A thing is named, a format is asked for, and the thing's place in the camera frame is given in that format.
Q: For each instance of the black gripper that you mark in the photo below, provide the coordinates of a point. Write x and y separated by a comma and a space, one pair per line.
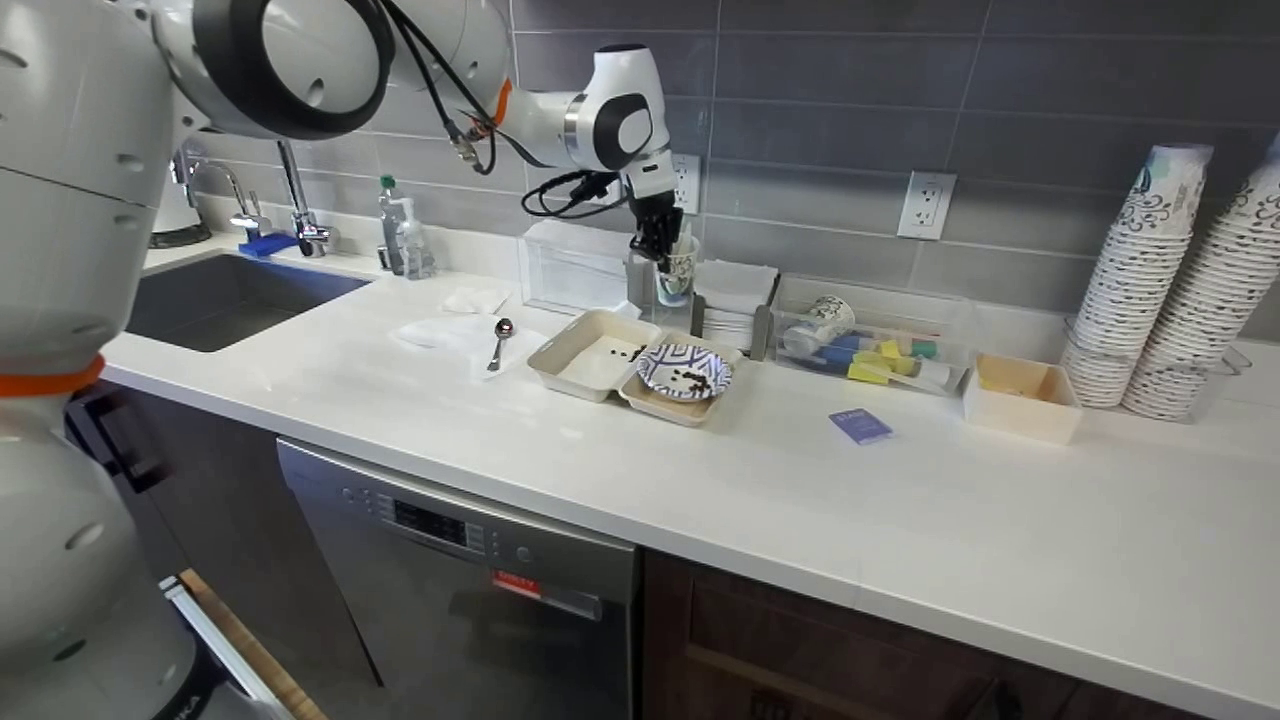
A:
654, 207

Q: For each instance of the white patterned paper cup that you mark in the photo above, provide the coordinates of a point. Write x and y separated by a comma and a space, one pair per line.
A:
674, 283

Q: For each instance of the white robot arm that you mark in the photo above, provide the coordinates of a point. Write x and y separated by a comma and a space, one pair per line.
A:
94, 104

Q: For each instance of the open foam food pack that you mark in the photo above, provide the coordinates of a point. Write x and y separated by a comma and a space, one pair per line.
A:
597, 359

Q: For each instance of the tall paper cup stack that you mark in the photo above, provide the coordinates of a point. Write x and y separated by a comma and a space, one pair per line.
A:
1132, 274

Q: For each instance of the white napkin dispenser box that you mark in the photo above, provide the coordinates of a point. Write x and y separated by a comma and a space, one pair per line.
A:
572, 265

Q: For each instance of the blue patterned paper plate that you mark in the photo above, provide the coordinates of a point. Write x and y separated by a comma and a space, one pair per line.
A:
686, 375

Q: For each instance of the black metal spoon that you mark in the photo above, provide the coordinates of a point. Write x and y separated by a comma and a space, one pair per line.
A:
501, 334

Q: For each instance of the clear tray of packets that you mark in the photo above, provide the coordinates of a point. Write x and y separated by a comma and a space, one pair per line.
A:
838, 342

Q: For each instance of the clear plastic sheet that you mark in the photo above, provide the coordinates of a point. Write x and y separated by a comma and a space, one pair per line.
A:
460, 328

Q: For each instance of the soap dispenser bottle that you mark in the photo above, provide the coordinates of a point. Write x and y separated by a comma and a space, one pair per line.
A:
405, 249

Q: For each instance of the small blue square packet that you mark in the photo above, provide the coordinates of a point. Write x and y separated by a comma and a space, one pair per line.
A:
861, 425

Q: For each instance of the chrome faucet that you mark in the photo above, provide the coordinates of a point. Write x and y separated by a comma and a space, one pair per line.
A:
300, 228

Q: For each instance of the small cardboard box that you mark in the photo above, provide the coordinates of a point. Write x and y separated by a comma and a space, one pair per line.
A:
1021, 399

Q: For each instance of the stainless steel dishwasher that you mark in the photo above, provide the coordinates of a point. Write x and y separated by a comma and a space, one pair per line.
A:
471, 608

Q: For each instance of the kitchen sink basin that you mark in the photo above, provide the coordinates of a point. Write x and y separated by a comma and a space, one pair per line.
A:
217, 302

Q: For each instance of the white wall outlet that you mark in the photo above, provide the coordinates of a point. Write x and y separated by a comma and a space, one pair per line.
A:
927, 207

